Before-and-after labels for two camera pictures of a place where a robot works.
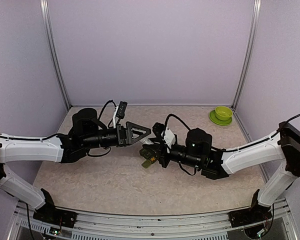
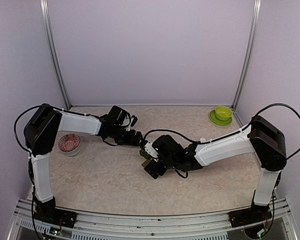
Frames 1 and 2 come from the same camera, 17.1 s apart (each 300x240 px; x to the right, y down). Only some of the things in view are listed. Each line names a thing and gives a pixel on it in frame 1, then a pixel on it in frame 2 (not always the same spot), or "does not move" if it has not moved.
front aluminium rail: x=92 y=226 does not move
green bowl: x=223 y=113 does not move
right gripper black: x=162 y=149 → x=159 y=171
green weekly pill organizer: x=150 y=158 does not move
